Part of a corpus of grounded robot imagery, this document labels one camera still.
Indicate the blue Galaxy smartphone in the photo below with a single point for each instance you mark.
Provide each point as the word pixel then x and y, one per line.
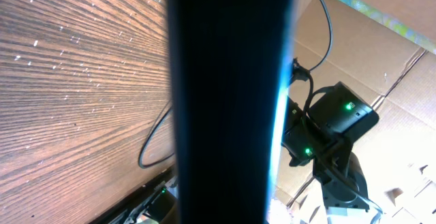
pixel 229 69

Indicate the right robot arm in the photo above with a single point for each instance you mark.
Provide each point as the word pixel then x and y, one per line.
pixel 324 135

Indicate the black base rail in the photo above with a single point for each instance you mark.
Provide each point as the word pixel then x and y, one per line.
pixel 121 211

